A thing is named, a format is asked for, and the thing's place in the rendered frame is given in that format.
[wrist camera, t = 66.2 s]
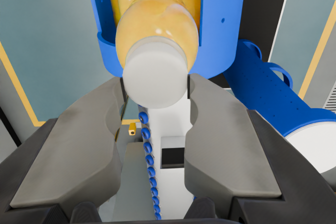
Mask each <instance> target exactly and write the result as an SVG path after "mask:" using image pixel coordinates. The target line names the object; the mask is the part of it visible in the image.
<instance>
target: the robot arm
mask: <svg viewBox="0 0 336 224"><path fill-rule="evenodd" d="M187 99H189V100H190V123H191V124H192V128H191V129H190V130H188V131H187V133H186V135H185V146H184V185H185V188H186V189H187V190H188V191H189V192H190V193H191V194H193V195H194V196H195V197H196V198H195V199H194V200H193V202H192V204H191V206H190V207H189V209H188V211H187V213H186V214H185V216H184V218H183V219H163V220H137V221H111V222H102V220H101V217H100V215H99V209H100V206H101V205H102V204H103V203H105V202H109V200H110V198H111V197H112V196H114V195H115V194H116V193H117V192H118V190H119V189H120V186H121V169H122V165H121V161H120V157H119V153H118V149H117V145H116V141H115V138H114V136H115V134H116V132H117V130H118V129H119V128H120V127H121V125H122V122H121V117H120V113H119V110H120V108H121V107H122V105H123V104H124V102H127V93H126V91H125V87H124V82H123V77H118V76H115V77H113V78H111V79H109V80H108V81H106V82H105V83H103V84H101V85H100V86H98V87H97V88H95V89H93V90H92V91H90V92H88V93H87V94H85V95H84V96H82V97H81V98H79V99H78V100H77V101H75V102H74V103H73V104H72V105H70V106H69V107H68V108H67V109H66V110H65V111H64V112H63V113H62V114H61V115H60V116H59V117H58V118H50V119H48V120H47V121H46V122H45V123H44V124H43V125H42V126H41V127H40V128H39V129H38V130H36V131H35V132H34V133H33V134H32V135H31V136H30V137H29V138H28V139H27V140H25V141H24V142H23V143H22V144H21V145H20V146H19V147H18V148H17V149H16V150H15V151H13V152H12V153H11V154H10V155H9V156H8V157H7V158H6V159H5V160H4V161H2V162H1V163H0V224H336V194H335V192H334V191H333V190H332V188H331V187H330V185H329V184H328V183H327V182H326V180H325V179H324V178H323V177H322V175H321V174H320V173H319V172H318V171H317V169H316V168H315V167H314V166H313V165H312V164H311V163H310V162H309V161H308V160H307V159H306V158H305V157H304V156H303V155H302V154H301V153H300V152H299V151H298V150H297V149H296V148H295V147H294V146H293V145H292V144H291V143H290V142H289V141H288V140H287V139H286V138H285V137H284V136H282V135H281V134H280V133H279V132H278V131H277V130H276V129H275V128H274V127H273V126H272V125H271V124H270V123H269V122H268V121H267V120H266V119H265V118H264V117H263V116H262V115H261V114H260V113H259V112H258V111H257V110H255V109H248V108H247V107H246V106H245V105H244V104H243V103H241V102H240V101H239V100H238V99H237V98H236V97H234V96H233V95H232V94H231V93H229V92H228V91H226V90H225V89H223V88H222V87H220V86H218V85H216V84H215V83H213V82H211V81H210V80H208V79H206V78H204V77H203V76H201V75H199V74H198V73H191V74H187Z"/></svg>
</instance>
